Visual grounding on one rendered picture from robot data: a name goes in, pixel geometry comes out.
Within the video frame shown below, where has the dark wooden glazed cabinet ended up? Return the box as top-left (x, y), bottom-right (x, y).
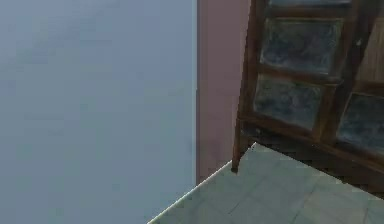
top-left (231, 0), bottom-right (384, 194)

